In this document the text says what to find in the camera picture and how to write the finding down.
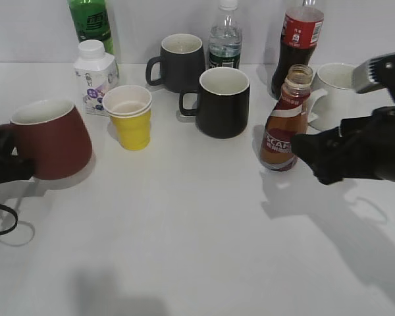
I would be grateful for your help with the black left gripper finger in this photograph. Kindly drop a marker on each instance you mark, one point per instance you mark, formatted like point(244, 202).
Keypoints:
point(12, 167)

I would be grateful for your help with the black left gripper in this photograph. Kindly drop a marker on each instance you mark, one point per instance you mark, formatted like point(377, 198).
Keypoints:
point(369, 145)

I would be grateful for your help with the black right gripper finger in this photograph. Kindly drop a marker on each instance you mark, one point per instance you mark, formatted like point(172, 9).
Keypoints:
point(325, 153)

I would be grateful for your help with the dark red ceramic mug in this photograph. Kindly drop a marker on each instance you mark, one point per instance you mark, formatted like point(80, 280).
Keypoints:
point(53, 135)

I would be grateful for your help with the brown Nescafe coffee bottle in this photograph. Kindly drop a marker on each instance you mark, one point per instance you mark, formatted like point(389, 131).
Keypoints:
point(288, 118)

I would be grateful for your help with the yellow paper cup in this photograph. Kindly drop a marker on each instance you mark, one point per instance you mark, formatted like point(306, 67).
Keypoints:
point(129, 109)

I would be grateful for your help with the white ceramic mug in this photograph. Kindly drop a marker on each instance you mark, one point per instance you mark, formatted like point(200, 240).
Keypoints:
point(334, 99)

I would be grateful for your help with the black front mug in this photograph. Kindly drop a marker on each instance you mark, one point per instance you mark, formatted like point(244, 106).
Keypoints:
point(223, 101)

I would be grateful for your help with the white milk carton bottle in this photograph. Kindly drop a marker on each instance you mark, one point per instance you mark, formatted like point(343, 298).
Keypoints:
point(96, 73)

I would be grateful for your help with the cola bottle red label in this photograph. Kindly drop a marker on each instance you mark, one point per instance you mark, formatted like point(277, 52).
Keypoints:
point(299, 36)

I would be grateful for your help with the clear water bottle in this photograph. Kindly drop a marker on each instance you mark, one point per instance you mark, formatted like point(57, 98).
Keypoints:
point(225, 37)

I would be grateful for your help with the green soda bottle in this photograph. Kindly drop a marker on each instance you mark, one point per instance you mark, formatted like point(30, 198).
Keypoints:
point(91, 22)

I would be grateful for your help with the dark grey rear mug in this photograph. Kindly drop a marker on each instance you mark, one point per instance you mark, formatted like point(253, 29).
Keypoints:
point(179, 65)

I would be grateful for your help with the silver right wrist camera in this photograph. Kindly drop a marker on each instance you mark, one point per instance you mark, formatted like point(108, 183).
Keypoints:
point(374, 74)

